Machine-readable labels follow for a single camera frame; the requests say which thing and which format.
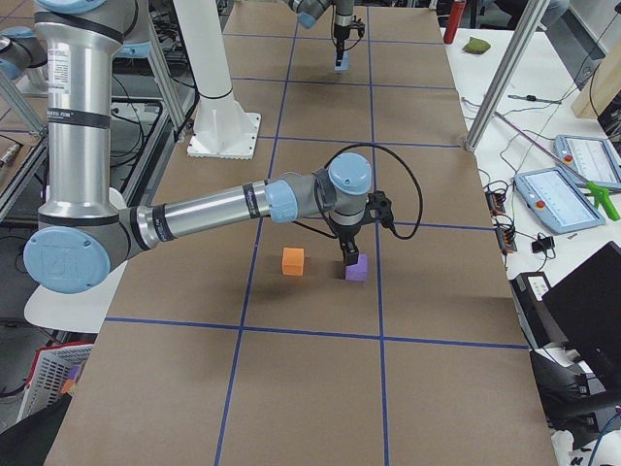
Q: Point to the orange circuit board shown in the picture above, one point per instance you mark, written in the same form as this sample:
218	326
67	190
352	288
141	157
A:
503	224

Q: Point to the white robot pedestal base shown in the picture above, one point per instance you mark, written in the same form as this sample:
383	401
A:
221	128

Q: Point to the red water bottle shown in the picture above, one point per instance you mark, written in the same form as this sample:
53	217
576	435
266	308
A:
454	19

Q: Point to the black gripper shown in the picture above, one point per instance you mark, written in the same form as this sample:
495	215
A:
345	235
341	32

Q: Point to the orange foam block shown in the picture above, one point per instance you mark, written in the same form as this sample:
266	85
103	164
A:
293	262

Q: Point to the green bean bag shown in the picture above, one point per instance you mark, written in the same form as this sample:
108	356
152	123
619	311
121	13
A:
476	46

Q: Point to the light blue foam block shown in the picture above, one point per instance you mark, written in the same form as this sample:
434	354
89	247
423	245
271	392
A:
341	62

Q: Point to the far teach pendant tablet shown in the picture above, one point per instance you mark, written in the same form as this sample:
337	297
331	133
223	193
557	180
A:
588	159

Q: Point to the purple foam block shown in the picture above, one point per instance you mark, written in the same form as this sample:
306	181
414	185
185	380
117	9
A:
357	272

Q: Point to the white perforated basket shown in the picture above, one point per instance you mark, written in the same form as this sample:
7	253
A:
49	372

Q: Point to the near teach pendant tablet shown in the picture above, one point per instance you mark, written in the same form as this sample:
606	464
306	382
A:
557	201

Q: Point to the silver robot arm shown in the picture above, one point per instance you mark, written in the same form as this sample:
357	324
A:
111	133
308	13

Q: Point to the teach pendant tablet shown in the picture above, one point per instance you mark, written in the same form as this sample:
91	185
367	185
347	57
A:
588	159
557	201

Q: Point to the aluminium frame post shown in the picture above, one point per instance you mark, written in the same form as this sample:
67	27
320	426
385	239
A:
521	37

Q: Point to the green strap smartwatch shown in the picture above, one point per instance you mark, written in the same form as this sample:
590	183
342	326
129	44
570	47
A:
535	99

